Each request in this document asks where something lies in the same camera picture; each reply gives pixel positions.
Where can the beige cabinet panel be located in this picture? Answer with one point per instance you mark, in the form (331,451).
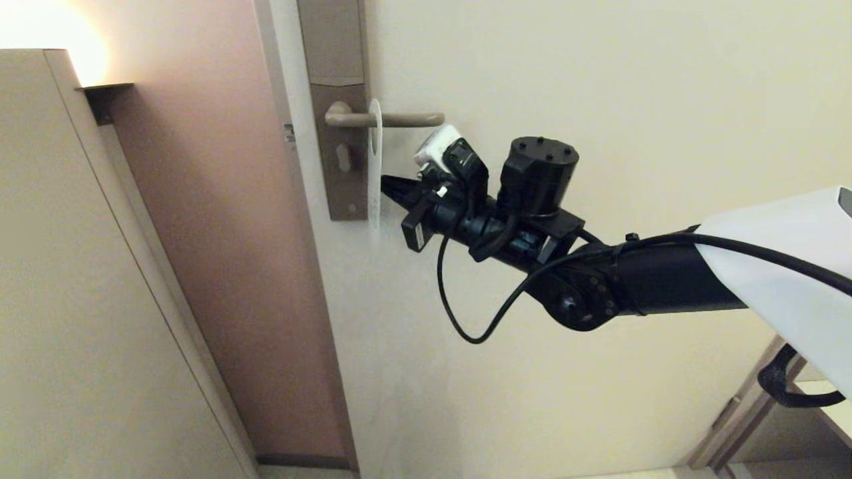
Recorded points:
(66,299)

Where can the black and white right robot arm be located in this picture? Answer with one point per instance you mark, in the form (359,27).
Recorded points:
(699,279)

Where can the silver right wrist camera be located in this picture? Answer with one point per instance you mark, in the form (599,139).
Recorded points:
(436,146)

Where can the pale wardrobe shelf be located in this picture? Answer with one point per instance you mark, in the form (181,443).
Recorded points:
(832,399)

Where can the cream door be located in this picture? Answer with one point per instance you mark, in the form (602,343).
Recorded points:
(499,412)

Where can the dark wall lamp bracket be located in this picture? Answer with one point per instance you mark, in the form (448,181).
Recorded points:
(105,98)

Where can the black right camera bracket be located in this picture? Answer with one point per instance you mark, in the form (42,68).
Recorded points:
(469,176)

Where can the blue do-not-disturb door hanger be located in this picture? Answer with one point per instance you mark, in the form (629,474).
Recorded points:
(375,173)

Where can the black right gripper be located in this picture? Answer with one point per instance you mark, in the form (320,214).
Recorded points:
(466,226)

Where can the brown door lock plate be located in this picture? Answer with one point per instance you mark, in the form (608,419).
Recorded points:
(333,40)

